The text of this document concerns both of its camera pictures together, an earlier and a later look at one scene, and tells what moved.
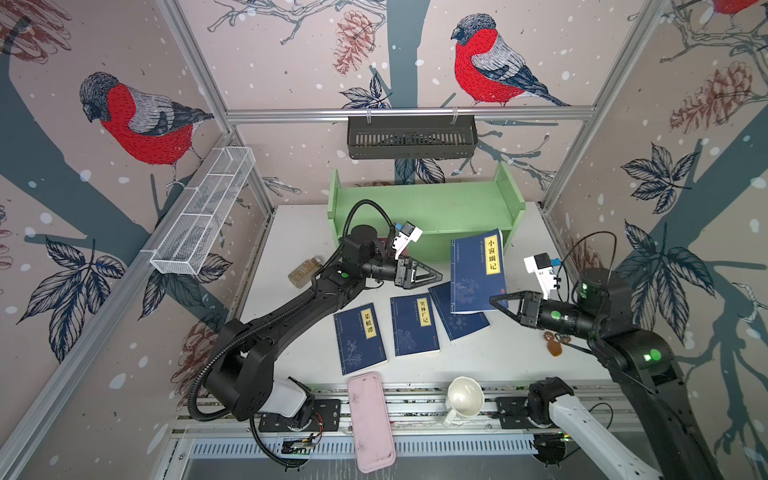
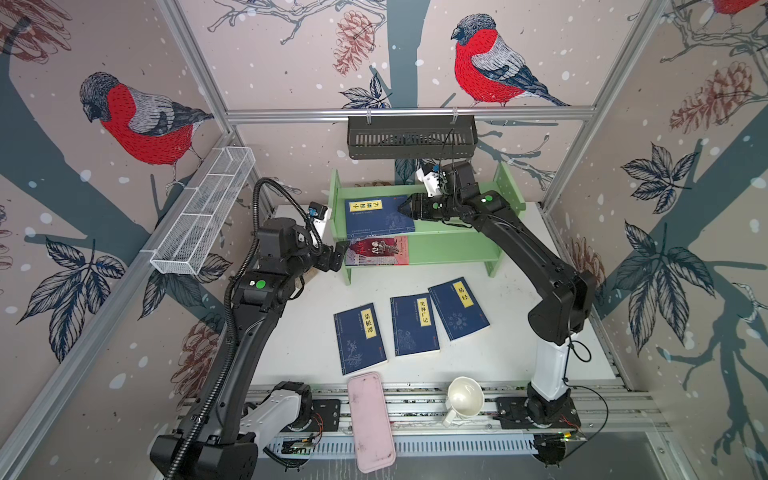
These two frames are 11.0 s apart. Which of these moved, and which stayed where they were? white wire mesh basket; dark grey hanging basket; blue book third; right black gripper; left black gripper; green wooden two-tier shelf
Moved: right black gripper; left black gripper
Stayed: green wooden two-tier shelf; dark grey hanging basket; white wire mesh basket; blue book third
